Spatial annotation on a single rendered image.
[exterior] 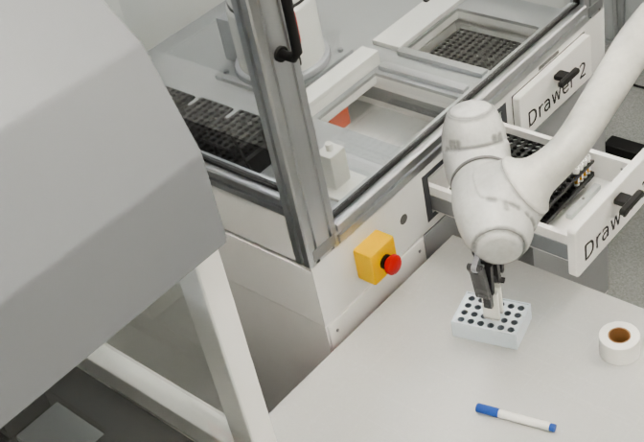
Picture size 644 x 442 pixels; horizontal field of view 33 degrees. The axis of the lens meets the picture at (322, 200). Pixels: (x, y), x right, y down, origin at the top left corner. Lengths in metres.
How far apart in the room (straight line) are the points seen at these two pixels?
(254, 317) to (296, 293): 0.21
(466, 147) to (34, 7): 0.74
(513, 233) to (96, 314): 0.62
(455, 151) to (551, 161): 0.18
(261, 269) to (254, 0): 0.62
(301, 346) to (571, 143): 0.79
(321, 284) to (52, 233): 0.87
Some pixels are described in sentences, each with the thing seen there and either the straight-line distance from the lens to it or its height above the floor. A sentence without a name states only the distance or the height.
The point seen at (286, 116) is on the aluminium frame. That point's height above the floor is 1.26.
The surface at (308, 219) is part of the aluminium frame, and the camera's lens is 1.91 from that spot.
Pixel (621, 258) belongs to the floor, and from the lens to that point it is 3.33.
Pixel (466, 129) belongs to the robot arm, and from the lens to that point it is 1.70.
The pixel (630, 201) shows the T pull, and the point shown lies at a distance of 2.07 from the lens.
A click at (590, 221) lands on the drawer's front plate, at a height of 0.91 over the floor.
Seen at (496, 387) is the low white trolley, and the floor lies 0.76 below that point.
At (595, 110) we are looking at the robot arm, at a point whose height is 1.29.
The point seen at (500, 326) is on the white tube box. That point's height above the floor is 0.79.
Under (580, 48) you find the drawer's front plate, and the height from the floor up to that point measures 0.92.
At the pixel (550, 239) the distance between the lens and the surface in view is 2.05.
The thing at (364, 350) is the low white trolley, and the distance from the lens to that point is 2.05.
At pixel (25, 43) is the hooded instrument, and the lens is 1.24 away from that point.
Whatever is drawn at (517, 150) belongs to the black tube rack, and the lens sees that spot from 2.23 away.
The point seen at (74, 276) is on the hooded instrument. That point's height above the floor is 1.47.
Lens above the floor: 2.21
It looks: 37 degrees down
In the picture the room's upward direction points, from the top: 13 degrees counter-clockwise
